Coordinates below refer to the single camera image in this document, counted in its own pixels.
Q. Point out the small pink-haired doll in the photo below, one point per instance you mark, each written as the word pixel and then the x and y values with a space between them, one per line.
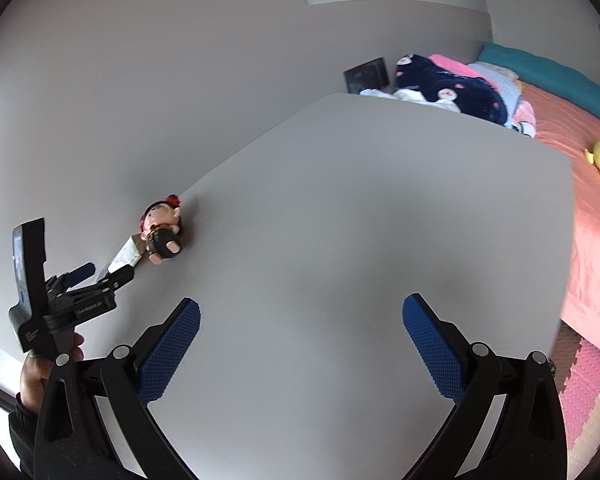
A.
pixel 160 220

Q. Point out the black box by wall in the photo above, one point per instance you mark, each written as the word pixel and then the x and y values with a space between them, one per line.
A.
pixel 367 76

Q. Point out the teal pillow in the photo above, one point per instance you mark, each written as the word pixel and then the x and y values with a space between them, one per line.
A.
pixel 555 72

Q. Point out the white desk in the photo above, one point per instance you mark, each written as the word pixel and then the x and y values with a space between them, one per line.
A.
pixel 355 235

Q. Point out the bed with pink sheet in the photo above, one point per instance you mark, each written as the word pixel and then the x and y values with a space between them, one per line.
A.
pixel 595 235

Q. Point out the patterned yellow white folded cloth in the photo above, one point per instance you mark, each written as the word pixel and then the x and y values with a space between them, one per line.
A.
pixel 500 70

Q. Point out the light blue folded blanket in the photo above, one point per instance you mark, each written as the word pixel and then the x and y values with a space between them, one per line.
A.
pixel 509 92

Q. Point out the pink white cartoon blanket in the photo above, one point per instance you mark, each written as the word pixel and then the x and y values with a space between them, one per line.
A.
pixel 525 120

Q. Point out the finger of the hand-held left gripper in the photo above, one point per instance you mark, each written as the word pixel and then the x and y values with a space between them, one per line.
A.
pixel 82 271
pixel 115 277

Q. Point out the person's left hand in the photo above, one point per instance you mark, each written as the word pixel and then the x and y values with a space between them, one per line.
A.
pixel 32 380

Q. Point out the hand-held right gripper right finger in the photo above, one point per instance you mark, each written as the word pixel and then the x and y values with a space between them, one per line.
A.
pixel 432 345

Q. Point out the pink garment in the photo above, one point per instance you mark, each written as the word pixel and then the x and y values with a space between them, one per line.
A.
pixel 450 62

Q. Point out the navy printed garment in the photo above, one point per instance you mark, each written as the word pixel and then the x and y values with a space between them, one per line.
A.
pixel 455 90

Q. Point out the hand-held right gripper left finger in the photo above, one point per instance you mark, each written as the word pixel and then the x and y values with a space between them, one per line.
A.
pixel 172 350

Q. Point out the pink beige foam floor mat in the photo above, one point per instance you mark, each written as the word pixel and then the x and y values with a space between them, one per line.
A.
pixel 585 385

